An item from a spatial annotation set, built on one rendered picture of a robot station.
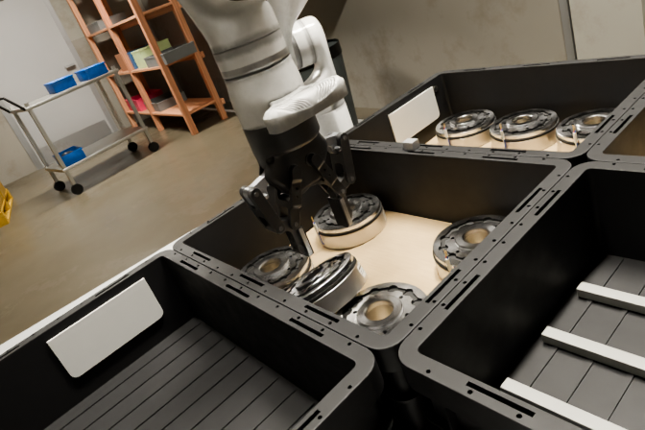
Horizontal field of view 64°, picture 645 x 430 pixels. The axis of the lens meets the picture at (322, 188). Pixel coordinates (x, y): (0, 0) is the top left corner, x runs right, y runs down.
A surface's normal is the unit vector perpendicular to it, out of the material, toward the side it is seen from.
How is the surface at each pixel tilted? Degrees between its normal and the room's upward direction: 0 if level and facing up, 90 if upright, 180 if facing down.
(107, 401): 0
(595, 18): 90
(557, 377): 0
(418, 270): 0
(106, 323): 90
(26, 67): 90
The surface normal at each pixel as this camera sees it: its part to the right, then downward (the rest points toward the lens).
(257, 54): 0.31, 0.29
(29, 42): 0.55, 0.15
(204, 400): -0.33, -0.86
